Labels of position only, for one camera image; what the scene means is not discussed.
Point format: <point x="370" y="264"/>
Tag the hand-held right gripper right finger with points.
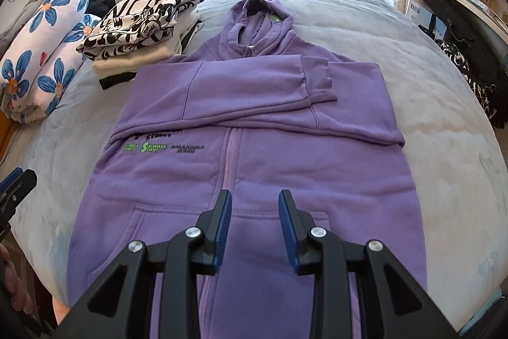
<point x="287" y="231"/>

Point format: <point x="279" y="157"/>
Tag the grey cloth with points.
<point x="24" y="11"/>

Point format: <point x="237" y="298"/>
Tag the person's left hand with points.
<point x="10" y="279"/>

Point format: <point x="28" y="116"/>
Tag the grey bed blanket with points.
<point x="436" y="124"/>

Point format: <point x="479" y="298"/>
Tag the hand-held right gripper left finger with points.
<point x="222" y="227"/>

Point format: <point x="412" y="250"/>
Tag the black and white printed garment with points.
<point x="131" y="21"/>

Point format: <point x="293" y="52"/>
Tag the black bag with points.
<point x="452" y="13"/>

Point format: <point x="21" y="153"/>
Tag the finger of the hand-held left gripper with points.
<point x="20" y="184"/>

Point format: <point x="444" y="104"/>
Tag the black and white patterned cloth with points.
<point x="468" y="73"/>

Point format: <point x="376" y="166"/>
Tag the beige folded garment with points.
<point x="127" y="63"/>

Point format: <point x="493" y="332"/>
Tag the purple zip hoodie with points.
<point x="258" y="148"/>

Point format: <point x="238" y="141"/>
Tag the white cardboard box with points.
<point x="414" y="11"/>

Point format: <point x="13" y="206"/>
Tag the blue floral rolled quilt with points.
<point x="39" y="45"/>

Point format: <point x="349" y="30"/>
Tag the black folded garment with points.
<point x="115" y="81"/>

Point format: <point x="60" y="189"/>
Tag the dark cloth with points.
<point x="99" y="1"/>

